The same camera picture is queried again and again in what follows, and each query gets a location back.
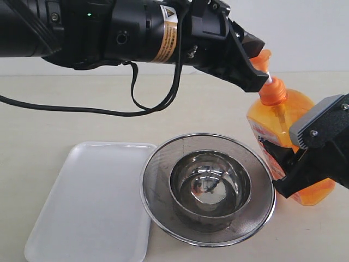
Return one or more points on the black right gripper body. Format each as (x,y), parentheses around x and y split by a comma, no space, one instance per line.
(329,161)

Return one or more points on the orange pump soap bottle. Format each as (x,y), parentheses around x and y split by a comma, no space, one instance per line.
(270,118)

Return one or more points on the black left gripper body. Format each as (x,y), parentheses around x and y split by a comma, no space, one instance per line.
(211,42)

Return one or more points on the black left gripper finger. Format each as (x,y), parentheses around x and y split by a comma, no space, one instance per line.
(251,44)
(235,67)

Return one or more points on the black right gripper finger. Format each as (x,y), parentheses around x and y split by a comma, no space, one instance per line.
(284,160)
(288,185)

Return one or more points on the steel mesh strainer basket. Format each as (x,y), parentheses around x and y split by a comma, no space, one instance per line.
(158,203)

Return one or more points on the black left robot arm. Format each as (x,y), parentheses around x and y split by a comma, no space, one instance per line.
(84,35)

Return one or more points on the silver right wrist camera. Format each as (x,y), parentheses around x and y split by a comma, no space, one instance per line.
(322,123)

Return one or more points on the white rectangular plastic tray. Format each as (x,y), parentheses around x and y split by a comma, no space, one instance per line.
(94,210)

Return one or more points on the small stainless steel bowl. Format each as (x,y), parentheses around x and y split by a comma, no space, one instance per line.
(209,185)

